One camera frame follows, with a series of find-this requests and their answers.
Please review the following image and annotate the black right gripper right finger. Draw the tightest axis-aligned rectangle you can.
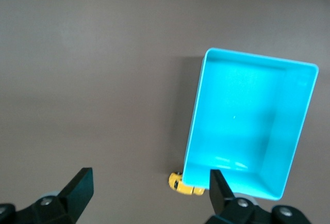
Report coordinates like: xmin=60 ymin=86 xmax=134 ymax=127
xmin=206 ymin=169 xmax=312 ymax=224

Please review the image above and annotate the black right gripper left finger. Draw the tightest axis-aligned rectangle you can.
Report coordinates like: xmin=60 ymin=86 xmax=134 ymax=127
xmin=0 ymin=167 xmax=94 ymax=224

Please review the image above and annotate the yellow beetle toy car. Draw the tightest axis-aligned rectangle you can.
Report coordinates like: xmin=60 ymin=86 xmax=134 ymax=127
xmin=168 ymin=171 xmax=207 ymax=197

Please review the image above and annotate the teal plastic bin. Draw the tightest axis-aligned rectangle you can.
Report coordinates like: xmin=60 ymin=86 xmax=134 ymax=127
xmin=182 ymin=47 xmax=320 ymax=200

